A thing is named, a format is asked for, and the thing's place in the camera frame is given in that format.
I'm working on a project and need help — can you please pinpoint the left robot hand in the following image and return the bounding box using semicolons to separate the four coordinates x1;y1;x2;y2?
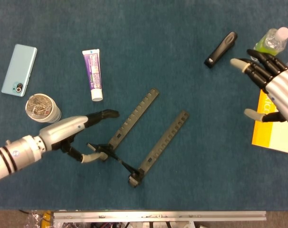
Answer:
38;109;120;164

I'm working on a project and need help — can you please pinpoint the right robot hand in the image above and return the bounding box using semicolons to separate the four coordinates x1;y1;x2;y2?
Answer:
230;48;288;126

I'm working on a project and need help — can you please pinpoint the black folding laptop stand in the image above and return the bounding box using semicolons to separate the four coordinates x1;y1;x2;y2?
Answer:
86;88;190;188

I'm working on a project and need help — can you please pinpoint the round paper clip canister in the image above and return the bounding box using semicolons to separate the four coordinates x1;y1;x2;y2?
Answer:
25;93;62;124

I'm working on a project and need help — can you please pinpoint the clear bottle green liquid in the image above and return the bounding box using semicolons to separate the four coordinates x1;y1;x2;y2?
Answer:
253;27;288;57

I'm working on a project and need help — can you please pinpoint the yellow white Lexicon notebook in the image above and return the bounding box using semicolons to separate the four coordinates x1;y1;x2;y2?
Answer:
251;89;288;156

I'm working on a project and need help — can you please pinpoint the purple white toothpaste tube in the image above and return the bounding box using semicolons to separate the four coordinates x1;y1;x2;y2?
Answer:
82;48;104;102

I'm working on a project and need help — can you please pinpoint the black stapler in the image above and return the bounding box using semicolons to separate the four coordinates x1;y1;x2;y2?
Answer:
203;31;239;69

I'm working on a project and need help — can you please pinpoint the light blue smartphone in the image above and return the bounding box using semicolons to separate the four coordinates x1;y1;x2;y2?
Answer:
0;44;38;97

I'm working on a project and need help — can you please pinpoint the clear crumpled plastic bag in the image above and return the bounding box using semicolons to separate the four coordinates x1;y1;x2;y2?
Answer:
25;210;54;228

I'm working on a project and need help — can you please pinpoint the blue carpet table cloth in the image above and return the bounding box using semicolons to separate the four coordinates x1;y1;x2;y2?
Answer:
0;0;288;211

